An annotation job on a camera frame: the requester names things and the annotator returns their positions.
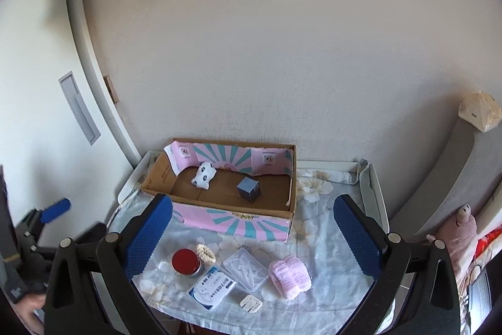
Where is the grey recessed door handle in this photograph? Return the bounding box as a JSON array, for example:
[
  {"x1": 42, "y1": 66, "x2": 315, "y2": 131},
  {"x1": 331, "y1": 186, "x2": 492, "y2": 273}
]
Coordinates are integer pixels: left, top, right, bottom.
[{"x1": 59, "y1": 71, "x2": 101, "y2": 145}]

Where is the pink papered cardboard box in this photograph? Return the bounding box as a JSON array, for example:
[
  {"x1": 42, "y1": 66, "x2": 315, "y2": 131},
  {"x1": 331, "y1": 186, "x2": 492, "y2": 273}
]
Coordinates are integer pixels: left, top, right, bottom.
[{"x1": 140, "y1": 139, "x2": 297, "y2": 242}]

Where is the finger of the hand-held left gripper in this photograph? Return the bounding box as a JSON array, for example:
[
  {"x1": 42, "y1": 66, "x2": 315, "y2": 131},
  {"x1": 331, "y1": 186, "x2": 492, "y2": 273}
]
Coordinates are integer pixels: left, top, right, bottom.
[
  {"x1": 74, "y1": 223, "x2": 107, "y2": 243},
  {"x1": 40, "y1": 197, "x2": 72, "y2": 224}
]

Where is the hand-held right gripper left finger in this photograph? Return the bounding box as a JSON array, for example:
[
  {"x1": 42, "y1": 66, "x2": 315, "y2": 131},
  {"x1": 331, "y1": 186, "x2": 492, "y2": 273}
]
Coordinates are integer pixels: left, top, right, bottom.
[{"x1": 44, "y1": 194, "x2": 173, "y2": 335}]

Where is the white door frame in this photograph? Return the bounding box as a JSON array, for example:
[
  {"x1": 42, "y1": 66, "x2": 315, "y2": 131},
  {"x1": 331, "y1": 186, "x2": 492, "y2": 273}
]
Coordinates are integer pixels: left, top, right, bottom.
[{"x1": 65, "y1": 0, "x2": 144, "y2": 168}]

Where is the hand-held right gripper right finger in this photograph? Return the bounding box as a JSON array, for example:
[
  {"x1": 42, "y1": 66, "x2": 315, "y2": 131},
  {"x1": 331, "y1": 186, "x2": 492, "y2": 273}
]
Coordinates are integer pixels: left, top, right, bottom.
[{"x1": 333, "y1": 194, "x2": 461, "y2": 335}]

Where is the red lidded round tin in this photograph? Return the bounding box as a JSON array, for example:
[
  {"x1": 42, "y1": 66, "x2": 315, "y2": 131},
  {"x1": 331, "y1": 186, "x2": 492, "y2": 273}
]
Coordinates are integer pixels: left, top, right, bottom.
[{"x1": 171, "y1": 249, "x2": 202, "y2": 278}]

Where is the small brown wooden piece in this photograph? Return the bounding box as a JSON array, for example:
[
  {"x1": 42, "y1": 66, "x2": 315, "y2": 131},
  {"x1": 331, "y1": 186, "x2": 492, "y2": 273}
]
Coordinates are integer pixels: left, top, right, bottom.
[{"x1": 103, "y1": 75, "x2": 119, "y2": 104}]

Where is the cream scrunchie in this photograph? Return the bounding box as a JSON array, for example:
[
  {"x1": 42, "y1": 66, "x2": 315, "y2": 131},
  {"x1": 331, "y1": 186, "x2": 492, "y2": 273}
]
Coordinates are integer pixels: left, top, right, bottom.
[{"x1": 195, "y1": 243, "x2": 217, "y2": 264}]

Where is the white blue labelled packet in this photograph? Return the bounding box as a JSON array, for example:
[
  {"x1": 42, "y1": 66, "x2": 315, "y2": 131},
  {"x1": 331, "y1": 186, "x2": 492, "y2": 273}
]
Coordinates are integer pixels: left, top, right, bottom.
[{"x1": 187, "y1": 266, "x2": 237, "y2": 310}]

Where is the small white card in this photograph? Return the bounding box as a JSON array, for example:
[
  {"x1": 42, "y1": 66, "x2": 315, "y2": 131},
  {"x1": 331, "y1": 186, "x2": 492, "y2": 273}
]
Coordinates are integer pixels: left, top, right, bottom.
[{"x1": 239, "y1": 294, "x2": 262, "y2": 314}]

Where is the pink fluffy cloth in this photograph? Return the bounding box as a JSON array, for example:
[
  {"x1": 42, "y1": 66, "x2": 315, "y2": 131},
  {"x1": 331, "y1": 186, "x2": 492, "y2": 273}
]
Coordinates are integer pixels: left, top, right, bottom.
[{"x1": 268, "y1": 257, "x2": 312, "y2": 300}]

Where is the person's left hand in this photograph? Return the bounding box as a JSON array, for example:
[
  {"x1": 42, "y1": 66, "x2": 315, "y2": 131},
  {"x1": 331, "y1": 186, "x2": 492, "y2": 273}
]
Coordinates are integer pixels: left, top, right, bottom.
[{"x1": 16, "y1": 294, "x2": 46, "y2": 334}]

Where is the red patterned blanket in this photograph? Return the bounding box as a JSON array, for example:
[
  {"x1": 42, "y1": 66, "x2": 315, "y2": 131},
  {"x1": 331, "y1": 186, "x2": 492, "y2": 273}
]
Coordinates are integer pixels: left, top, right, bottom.
[{"x1": 467, "y1": 229, "x2": 502, "y2": 283}]

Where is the grey blue cube box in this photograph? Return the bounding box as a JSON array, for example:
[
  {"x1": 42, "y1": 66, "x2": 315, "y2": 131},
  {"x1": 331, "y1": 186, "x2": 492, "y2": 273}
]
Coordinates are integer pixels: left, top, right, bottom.
[{"x1": 236, "y1": 177, "x2": 261, "y2": 203}]

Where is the white patterned ball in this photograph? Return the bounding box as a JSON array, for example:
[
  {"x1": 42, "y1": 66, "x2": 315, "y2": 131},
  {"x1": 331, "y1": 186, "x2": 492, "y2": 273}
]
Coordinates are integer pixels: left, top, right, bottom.
[{"x1": 191, "y1": 161, "x2": 217, "y2": 188}]

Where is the floral light blue cloth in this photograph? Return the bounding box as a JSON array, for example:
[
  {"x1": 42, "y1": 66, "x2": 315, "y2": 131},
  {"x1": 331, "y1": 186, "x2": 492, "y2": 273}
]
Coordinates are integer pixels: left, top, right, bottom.
[{"x1": 106, "y1": 162, "x2": 389, "y2": 332}]

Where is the pale pink plush toy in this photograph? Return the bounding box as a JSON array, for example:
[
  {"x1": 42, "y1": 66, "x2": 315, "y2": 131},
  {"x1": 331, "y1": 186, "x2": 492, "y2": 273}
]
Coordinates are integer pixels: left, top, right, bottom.
[{"x1": 435, "y1": 203, "x2": 478, "y2": 273}]

